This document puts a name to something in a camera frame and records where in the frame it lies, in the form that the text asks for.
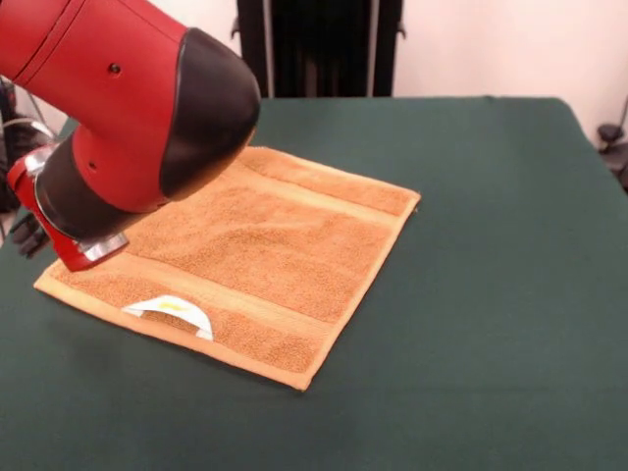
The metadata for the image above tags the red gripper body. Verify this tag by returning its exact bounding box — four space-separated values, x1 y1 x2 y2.
6 155 130 273

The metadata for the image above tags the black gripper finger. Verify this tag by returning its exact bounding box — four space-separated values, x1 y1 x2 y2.
8 211 38 244
17 229 50 259

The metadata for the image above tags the tan terry towel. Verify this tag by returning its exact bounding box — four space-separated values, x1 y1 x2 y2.
32 145 422 393

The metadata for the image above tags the tall black metal rack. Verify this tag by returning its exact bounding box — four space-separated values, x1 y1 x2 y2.
230 0 408 99

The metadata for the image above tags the dark green table cloth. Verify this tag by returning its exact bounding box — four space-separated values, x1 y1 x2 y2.
0 96 628 471

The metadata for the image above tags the black cable tangle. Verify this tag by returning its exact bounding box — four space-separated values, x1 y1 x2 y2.
0 78 63 215

